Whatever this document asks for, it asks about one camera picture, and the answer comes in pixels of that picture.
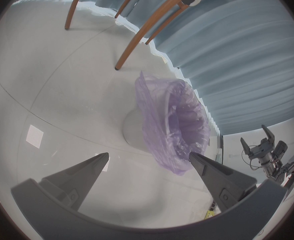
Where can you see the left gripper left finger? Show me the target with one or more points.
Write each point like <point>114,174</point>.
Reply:
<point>79,181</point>

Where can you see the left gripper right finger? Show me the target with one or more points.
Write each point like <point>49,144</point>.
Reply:
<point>224,181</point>

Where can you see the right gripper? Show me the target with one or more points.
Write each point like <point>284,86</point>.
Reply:
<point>261,151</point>

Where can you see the purple plastic bag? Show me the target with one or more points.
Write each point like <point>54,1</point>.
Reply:
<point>184,119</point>

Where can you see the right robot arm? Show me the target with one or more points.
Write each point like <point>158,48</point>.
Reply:
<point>274,170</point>

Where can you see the white trash bin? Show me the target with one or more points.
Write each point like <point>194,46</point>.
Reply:
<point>133,129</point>

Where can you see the pale blue curtain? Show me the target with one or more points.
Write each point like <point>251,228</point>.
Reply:
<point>236,59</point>

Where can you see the white cushioned wooden chair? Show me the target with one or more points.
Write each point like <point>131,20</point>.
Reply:
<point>142,32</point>

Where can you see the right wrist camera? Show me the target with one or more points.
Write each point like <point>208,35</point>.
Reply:
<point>280,149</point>

